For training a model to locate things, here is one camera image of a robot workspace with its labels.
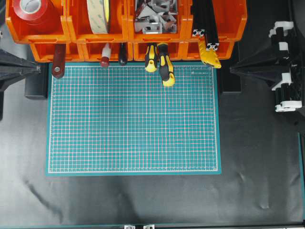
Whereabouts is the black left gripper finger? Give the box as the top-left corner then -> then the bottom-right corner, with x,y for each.
0,49 -> 41,91

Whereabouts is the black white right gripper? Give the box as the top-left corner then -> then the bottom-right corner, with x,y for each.
230,21 -> 303,112

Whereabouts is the long yellow black screwdriver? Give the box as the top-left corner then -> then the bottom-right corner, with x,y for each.
157,42 -> 175,87

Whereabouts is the orange container rack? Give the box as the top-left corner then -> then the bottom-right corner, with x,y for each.
5,0 -> 247,63

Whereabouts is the short yellow black screwdriver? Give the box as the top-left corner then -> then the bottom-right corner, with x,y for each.
144,43 -> 158,73

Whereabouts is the red tape roll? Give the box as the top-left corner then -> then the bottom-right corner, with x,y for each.
12,0 -> 60,25

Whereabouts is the yellow utility knife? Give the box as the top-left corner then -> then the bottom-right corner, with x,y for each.
198,40 -> 222,69

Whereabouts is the black aluminium profile bar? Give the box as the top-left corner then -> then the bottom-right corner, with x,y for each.
203,0 -> 219,51

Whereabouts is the beige double-sided tape roll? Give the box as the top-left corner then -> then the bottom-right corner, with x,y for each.
86,0 -> 111,34

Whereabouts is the green cutting mat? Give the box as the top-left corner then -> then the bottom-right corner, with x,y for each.
46,62 -> 222,176

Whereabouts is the aluminium corner brackets pile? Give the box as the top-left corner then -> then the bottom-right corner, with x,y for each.
134,0 -> 178,34

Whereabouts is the dark red handled tool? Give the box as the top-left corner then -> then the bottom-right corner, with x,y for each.
51,44 -> 66,79

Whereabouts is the black handled tool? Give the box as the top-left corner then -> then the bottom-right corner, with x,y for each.
118,43 -> 128,66

